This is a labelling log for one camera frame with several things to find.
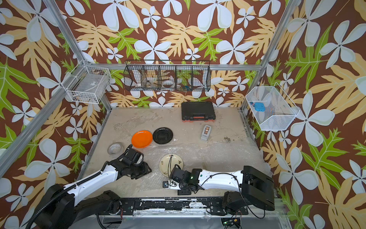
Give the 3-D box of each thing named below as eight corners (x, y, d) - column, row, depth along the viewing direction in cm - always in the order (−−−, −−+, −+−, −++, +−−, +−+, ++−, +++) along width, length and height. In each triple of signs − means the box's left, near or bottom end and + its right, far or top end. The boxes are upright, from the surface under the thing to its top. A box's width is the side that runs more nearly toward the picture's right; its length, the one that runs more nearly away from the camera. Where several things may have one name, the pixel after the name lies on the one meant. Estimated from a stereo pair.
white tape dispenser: (199, 140, 103) (200, 136, 99) (204, 127, 110) (205, 123, 106) (207, 142, 101) (208, 139, 98) (211, 129, 109) (212, 126, 105)
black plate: (152, 144, 100) (151, 141, 98) (154, 129, 109) (154, 127, 106) (172, 144, 100) (172, 141, 98) (173, 129, 109) (173, 127, 106)
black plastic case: (181, 122, 113) (181, 117, 108) (181, 106, 125) (181, 100, 120) (214, 122, 113) (215, 117, 108) (211, 106, 125) (212, 100, 120)
